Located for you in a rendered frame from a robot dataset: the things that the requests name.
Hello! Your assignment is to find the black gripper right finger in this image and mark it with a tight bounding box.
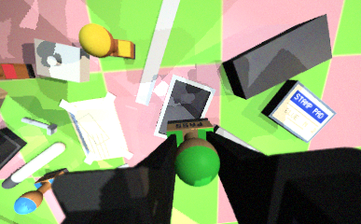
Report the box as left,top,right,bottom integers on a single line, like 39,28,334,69
206,131,361,224

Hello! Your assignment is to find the cream card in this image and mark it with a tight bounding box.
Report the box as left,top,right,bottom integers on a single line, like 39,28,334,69
59,92,133,164

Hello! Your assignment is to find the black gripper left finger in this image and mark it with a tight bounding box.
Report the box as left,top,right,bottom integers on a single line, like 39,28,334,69
50,134,177,224

